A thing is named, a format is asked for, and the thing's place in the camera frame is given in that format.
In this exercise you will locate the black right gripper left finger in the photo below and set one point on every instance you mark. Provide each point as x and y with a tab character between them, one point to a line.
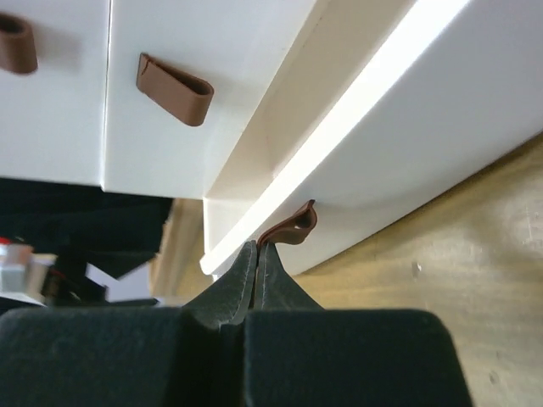
226	301

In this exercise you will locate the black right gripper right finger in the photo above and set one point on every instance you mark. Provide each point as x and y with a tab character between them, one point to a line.
274	288

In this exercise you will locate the brown bottom drawer pull tab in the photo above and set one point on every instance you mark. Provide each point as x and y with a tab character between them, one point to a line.
292	230

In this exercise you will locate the brown drawer pull tab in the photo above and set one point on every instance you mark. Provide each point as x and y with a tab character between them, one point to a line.
186	97
292	230
18	50

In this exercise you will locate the white three-drawer organizer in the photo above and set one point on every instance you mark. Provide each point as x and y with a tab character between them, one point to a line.
371	108

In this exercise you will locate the brown middle drawer pull tab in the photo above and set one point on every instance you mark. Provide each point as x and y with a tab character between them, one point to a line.
186	97

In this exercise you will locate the brown top drawer pull tab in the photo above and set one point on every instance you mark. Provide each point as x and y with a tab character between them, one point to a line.
18	50

